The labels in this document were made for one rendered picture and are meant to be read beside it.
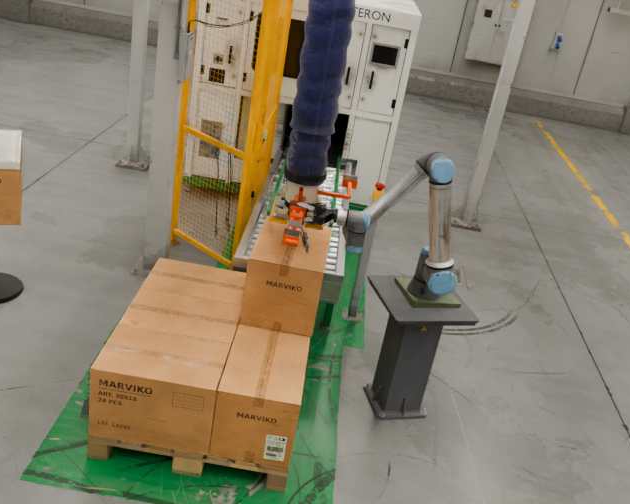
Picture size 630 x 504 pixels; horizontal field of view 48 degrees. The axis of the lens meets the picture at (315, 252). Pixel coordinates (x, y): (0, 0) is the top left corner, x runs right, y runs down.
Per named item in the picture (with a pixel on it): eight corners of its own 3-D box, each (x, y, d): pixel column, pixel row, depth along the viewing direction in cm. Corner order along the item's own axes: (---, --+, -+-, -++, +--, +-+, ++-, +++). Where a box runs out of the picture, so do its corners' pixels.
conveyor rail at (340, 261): (343, 180, 659) (346, 161, 651) (348, 181, 659) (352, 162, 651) (330, 300, 450) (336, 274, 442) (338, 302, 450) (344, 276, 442)
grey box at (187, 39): (184, 74, 479) (187, 29, 466) (191, 76, 479) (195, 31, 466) (177, 80, 461) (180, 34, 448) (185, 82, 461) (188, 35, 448)
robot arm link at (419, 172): (433, 141, 366) (336, 225, 380) (439, 147, 354) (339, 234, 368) (446, 157, 370) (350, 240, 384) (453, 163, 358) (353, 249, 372)
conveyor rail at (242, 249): (274, 168, 658) (277, 149, 650) (279, 169, 658) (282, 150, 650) (230, 282, 450) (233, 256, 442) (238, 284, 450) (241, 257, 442)
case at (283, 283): (258, 274, 437) (266, 215, 420) (321, 286, 436) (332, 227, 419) (239, 323, 383) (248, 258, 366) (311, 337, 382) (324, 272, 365)
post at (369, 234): (347, 312, 521) (374, 187, 478) (356, 314, 521) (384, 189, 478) (347, 317, 515) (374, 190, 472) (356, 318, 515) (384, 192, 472)
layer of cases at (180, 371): (155, 312, 453) (159, 257, 436) (307, 339, 454) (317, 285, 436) (88, 434, 345) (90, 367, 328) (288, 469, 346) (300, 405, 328)
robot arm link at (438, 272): (449, 282, 387) (451, 150, 357) (457, 297, 371) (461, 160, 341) (421, 285, 386) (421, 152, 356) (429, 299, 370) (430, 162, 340)
